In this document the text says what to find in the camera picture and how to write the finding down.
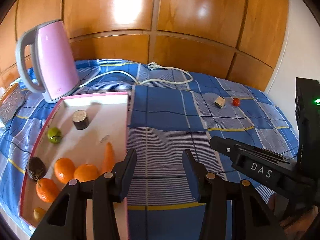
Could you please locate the small beige round fruit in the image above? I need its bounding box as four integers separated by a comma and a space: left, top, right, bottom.
33, 207, 47, 222

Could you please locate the orange tangerine back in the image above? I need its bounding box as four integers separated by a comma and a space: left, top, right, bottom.
36, 178, 60, 203

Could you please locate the orange tangerine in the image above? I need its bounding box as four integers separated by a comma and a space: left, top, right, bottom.
36, 178, 60, 203
74, 164, 99, 182
54, 158, 75, 184

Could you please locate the orange tangerine front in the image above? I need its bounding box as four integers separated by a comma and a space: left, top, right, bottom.
74, 164, 99, 182

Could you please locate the dark avocado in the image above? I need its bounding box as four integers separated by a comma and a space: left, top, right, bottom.
27, 157, 46, 181

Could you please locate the red tomato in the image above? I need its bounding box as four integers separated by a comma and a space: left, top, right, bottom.
232, 98, 241, 107

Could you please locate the small dark cube piece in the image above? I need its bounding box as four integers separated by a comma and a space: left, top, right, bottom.
214, 96, 226, 109

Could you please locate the orange carrot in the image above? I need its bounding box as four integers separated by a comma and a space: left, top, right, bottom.
101, 142, 116, 174

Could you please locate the green round fruit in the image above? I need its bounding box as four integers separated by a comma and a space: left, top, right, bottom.
47, 127, 62, 144

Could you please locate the dark round cylinder piece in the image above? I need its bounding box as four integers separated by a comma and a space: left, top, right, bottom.
72, 110, 89, 130

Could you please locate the person right hand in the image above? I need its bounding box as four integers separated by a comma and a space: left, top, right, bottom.
279, 206, 319, 239

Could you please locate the pink rimmed white tray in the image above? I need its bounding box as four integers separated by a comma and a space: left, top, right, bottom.
19, 92, 130, 239

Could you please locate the blue plaid bedsheet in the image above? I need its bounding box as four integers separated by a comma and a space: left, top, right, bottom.
0, 58, 301, 240

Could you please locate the wooden wardrobe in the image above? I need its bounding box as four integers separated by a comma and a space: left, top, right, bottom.
1, 0, 289, 90

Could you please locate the silver patterned box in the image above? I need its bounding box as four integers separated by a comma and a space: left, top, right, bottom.
0, 83, 25, 128

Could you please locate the pink electric kettle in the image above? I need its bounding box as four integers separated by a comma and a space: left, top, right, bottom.
15, 20, 80, 103

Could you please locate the white power cord with plug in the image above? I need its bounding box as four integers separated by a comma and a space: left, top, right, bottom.
78, 61, 194, 88

